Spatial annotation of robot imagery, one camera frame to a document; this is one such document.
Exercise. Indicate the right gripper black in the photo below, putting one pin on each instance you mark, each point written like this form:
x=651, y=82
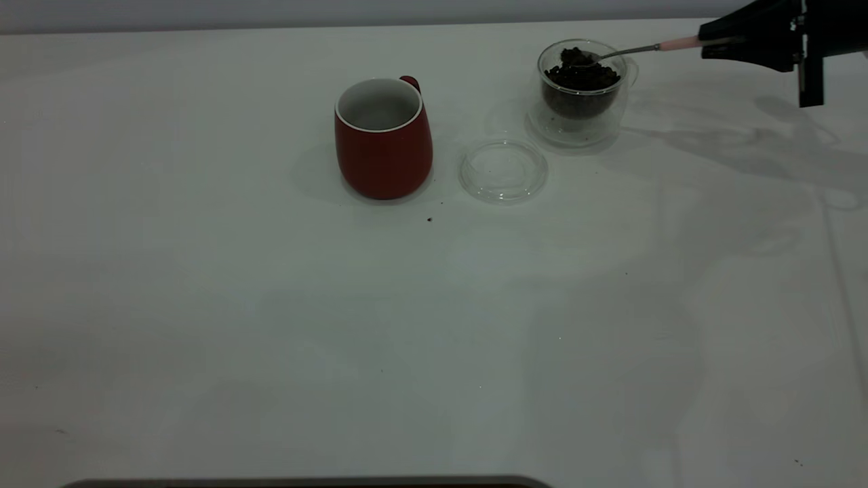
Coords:
x=837, y=30

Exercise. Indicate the red ceramic mug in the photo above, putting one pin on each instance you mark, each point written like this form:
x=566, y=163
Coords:
x=383, y=163

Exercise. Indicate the dark coffee beans pile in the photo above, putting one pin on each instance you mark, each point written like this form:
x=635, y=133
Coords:
x=583, y=85

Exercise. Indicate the clear glass cup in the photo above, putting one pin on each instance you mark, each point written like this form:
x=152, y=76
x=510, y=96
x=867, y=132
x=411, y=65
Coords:
x=549, y=129

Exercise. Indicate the clear glass lid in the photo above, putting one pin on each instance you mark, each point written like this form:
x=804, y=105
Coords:
x=502, y=191

